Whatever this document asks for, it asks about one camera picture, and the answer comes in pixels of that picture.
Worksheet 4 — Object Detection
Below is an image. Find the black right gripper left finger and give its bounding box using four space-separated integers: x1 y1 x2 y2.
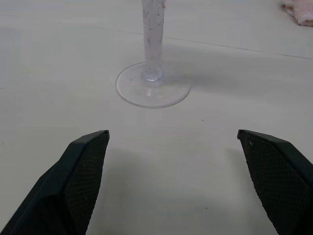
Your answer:
0 130 110 235

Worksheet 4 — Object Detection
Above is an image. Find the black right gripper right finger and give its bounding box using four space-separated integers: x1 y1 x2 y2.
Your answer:
237 129 313 235

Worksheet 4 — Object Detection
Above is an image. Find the clear wine glass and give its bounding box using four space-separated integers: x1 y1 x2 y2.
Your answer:
116 0 191 109

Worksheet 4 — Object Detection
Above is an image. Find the pink fluffy cloth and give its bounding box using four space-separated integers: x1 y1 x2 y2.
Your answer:
280 0 313 26

